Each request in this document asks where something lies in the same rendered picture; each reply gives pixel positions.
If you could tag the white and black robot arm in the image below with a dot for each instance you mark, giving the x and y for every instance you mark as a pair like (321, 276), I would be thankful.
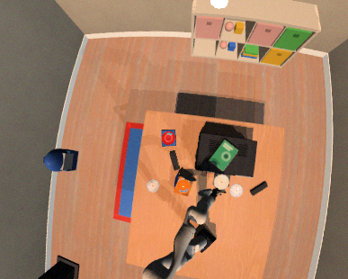
(183, 241)

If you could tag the red cd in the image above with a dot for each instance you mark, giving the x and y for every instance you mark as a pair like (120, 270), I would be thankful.
(171, 138)

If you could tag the black rectangular bar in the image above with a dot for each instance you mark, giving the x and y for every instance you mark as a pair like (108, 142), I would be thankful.
(258, 189)
(174, 161)

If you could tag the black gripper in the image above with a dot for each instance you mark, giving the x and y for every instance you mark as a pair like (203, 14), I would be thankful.
(215, 193)

